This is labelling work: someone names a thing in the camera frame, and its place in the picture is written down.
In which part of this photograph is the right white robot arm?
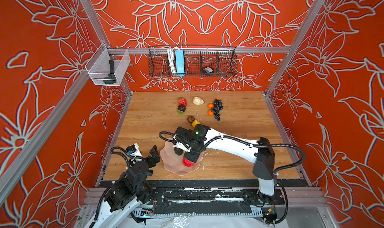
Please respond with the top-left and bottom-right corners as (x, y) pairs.
(171, 125), (306, 197)

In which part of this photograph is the light blue box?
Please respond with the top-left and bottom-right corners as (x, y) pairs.
(175, 49), (185, 76)

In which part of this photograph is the yellow fake pear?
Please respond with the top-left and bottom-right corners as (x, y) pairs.
(192, 120), (201, 128)

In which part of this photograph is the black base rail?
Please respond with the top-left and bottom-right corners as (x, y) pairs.
(132, 180), (288, 221)

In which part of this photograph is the white fake garlic bulb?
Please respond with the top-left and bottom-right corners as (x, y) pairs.
(193, 96), (205, 106)

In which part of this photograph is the brown fake passion fruit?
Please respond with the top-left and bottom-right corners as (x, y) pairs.
(187, 116), (195, 124)

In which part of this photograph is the pink scalloped fruit bowl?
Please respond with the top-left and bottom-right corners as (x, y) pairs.
(160, 142), (204, 177)

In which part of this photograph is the black wire wall basket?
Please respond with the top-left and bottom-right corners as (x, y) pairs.
(148, 45), (239, 78)

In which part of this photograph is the dark fake grape bunch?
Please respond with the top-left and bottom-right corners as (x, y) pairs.
(211, 99), (224, 121)

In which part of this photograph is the red fake strawberry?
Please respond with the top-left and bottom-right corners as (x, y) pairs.
(178, 97), (187, 107)

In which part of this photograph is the black brush in bin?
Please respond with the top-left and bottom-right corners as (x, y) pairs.
(103, 59), (117, 84)

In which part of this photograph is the clear plastic wall bin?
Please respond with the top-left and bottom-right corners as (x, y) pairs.
(85, 43), (131, 86)

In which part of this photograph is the dark fake avocado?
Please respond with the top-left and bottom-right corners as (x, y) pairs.
(174, 147), (185, 156)

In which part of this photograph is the dark purple fake mangosteen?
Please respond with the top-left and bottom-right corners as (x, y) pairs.
(178, 104), (186, 115)

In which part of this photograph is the red fake apple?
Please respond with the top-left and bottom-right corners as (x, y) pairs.
(182, 158), (196, 168)

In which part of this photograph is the white cable bundle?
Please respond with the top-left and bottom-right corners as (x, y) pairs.
(166, 47), (177, 75)

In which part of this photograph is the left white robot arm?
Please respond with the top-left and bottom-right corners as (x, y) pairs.
(86, 144), (161, 228)

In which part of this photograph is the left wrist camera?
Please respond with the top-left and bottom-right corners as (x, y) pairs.
(126, 143), (143, 160)

